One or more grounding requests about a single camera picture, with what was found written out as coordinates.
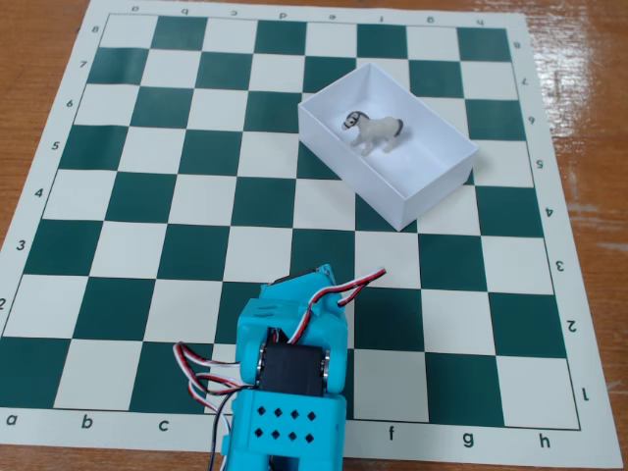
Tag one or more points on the cyan gripper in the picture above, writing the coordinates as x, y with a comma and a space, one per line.
321, 281

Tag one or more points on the grey toy horse figurine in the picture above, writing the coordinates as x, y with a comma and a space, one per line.
375, 128

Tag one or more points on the cyan robot arm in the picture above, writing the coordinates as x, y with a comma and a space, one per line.
289, 427

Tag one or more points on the white open cardboard box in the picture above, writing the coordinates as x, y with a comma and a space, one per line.
432, 162

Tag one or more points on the green and white chess mat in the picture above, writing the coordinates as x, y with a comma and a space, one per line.
147, 304

